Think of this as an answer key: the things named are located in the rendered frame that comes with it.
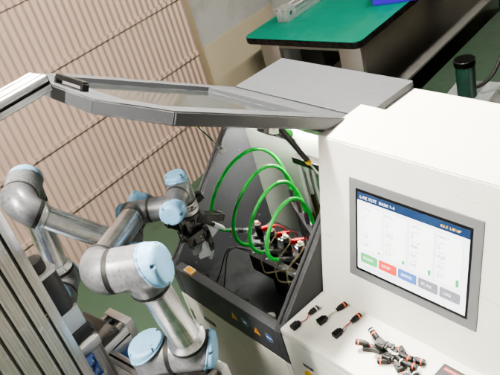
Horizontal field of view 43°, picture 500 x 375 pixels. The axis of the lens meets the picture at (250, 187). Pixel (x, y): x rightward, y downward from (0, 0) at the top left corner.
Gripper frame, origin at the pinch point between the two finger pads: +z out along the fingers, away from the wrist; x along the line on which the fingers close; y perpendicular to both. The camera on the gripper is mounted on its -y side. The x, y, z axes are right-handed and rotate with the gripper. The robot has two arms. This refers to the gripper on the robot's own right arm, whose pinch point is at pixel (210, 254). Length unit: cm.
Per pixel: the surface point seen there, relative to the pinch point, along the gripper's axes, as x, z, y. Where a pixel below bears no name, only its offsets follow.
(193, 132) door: -241, 86, -141
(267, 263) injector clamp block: -5.8, 25.2, -24.4
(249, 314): 6.0, 28.4, -3.1
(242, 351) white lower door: -11, 59, -3
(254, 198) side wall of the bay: -43, 24, -51
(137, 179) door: -231, 89, -78
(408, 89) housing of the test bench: 23, -25, -86
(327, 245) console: 26.1, 6.2, -29.6
